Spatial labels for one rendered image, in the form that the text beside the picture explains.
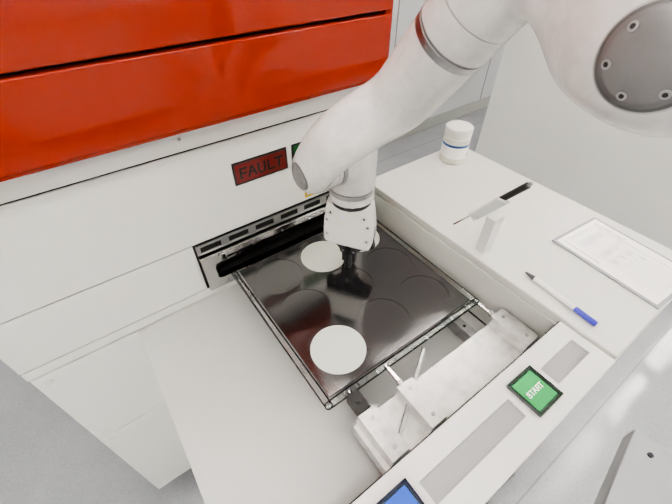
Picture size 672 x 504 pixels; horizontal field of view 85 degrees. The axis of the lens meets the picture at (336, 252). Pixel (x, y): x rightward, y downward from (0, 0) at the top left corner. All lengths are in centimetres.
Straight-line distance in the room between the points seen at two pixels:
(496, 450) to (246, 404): 42
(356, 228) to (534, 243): 38
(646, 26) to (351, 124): 33
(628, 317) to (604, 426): 112
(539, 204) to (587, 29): 73
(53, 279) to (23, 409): 131
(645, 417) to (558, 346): 132
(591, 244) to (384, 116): 57
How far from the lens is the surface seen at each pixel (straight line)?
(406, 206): 88
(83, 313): 84
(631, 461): 79
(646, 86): 27
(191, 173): 71
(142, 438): 124
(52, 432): 192
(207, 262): 82
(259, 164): 76
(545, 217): 95
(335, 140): 52
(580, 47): 29
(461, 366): 72
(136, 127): 61
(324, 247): 85
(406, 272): 81
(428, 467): 55
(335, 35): 71
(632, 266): 91
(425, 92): 47
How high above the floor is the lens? 148
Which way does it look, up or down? 44 degrees down
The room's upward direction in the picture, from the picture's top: straight up
